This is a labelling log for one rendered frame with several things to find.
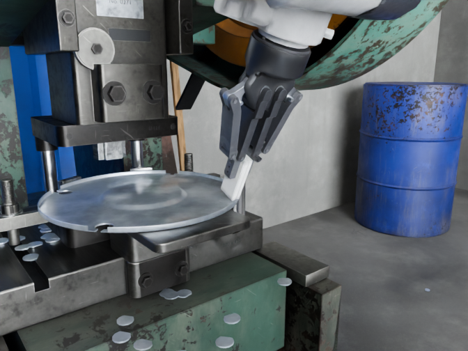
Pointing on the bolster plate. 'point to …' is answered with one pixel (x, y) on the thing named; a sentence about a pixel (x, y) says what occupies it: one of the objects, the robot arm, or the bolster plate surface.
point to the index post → (240, 203)
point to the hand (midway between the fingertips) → (235, 175)
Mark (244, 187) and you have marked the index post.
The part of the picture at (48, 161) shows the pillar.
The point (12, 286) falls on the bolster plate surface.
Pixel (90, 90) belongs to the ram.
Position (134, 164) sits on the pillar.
